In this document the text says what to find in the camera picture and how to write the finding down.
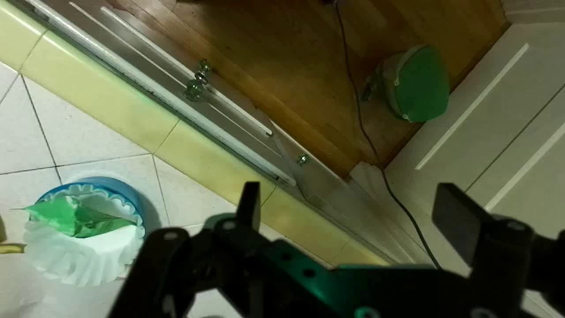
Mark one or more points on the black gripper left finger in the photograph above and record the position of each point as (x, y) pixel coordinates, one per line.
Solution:
(248, 206)

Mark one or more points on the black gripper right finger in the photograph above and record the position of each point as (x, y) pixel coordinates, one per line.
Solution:
(461, 227)

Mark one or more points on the green packet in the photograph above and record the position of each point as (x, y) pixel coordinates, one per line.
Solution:
(64, 216)

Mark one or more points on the blue bowl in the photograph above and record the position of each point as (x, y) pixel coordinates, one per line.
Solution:
(128, 191)

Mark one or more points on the green trash bin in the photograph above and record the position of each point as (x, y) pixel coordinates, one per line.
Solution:
(421, 85)

